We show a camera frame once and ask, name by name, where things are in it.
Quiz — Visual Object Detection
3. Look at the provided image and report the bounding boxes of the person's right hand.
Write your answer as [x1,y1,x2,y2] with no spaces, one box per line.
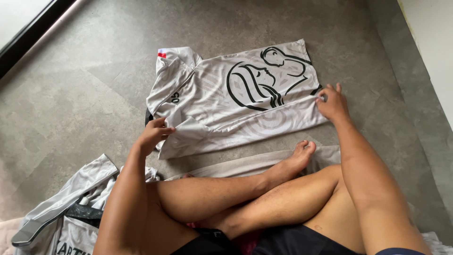
[315,83,351,123]

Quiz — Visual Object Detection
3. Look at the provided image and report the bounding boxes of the person's left hand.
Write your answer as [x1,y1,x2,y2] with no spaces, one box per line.
[136,117,176,157]

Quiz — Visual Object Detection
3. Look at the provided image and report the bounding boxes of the white jersey with black drawing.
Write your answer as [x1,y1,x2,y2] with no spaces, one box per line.
[146,38,329,160]

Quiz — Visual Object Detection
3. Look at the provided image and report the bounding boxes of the beige cloth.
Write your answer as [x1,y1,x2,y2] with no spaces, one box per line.
[164,144,342,182]

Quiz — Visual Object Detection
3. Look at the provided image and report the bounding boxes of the person's left leg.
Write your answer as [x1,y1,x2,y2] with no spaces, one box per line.
[147,140,317,224]

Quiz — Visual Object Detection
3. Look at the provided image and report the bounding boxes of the person's leg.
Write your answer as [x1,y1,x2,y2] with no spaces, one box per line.
[147,140,317,224]
[181,164,367,254]

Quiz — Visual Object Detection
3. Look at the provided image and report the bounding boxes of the heap of white jerseys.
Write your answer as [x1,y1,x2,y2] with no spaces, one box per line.
[11,153,160,255]

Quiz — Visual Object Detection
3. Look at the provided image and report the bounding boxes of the person's right leg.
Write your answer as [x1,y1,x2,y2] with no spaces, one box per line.
[181,164,367,254]

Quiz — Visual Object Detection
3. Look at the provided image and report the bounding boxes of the black shorts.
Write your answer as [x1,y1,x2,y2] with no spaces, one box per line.
[172,225,366,255]

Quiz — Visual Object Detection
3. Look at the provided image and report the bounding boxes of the pale pink cloth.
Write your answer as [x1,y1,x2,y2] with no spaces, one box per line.
[0,217,26,255]

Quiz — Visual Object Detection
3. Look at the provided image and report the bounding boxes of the navy shirt sleeve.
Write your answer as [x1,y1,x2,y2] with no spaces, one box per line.
[374,247,426,255]

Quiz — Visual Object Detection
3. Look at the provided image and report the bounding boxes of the white cloth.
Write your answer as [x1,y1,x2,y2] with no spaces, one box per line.
[420,231,453,255]

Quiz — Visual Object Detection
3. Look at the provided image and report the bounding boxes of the black window frame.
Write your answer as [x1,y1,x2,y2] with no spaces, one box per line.
[0,0,78,81]

